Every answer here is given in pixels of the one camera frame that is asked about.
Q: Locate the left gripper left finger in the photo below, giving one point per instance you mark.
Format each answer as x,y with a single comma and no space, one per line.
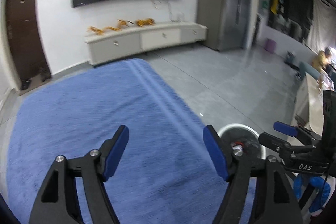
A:
57,200

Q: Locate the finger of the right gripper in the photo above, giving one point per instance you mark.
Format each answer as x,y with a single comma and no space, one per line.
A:
283,148
304,135

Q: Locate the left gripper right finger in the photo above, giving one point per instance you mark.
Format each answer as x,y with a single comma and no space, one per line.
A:
258,190

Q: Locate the white rimmed trash bin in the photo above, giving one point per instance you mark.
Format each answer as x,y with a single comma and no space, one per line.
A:
243,140

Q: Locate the right blue white gloved hand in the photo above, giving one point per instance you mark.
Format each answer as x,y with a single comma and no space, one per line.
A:
324,185

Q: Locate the beige marble side table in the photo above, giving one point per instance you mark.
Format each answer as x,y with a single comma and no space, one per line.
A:
308,109

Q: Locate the person in yellow top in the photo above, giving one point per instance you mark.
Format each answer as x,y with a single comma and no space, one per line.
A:
322,60

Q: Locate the purple small bin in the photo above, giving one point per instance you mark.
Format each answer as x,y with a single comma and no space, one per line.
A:
270,45

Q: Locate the blue towel table cover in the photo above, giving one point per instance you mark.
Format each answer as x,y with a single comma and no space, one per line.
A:
165,174

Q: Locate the dark shoes by door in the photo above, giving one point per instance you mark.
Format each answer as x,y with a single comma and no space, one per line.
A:
35,79

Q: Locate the white grey TV cabinet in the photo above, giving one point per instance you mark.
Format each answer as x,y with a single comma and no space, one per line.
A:
114,45

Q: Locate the dark brown entrance door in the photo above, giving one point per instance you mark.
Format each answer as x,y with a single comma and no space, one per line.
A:
24,40

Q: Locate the grey double door refrigerator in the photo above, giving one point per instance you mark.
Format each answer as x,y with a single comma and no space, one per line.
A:
227,22

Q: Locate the golden dragon ornament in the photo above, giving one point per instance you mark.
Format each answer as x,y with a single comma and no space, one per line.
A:
121,25

